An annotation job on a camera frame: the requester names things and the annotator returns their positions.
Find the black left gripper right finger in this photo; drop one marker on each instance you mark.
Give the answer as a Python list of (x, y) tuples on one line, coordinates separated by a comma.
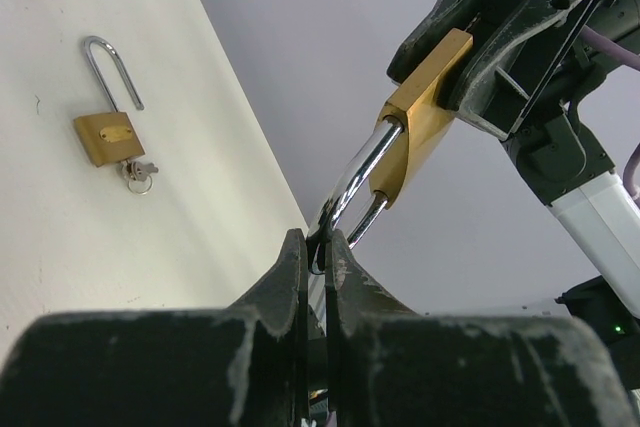
[(391, 366)]

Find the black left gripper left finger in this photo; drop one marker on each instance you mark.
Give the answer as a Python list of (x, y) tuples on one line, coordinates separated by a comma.
[(242, 365)]

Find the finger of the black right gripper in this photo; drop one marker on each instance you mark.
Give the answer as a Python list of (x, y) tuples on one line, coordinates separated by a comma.
[(480, 18), (516, 65)]

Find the large brass padlock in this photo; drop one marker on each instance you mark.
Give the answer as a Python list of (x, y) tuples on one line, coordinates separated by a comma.
[(408, 128)]

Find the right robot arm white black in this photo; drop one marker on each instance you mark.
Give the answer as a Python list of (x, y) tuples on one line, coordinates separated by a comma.
[(569, 171)]

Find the medium padlock keys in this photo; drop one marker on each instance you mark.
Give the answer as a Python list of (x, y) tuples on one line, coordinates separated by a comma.
[(138, 176)]

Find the medium brass padlock long shackle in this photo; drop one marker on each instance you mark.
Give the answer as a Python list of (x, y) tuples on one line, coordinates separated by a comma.
[(109, 137)]

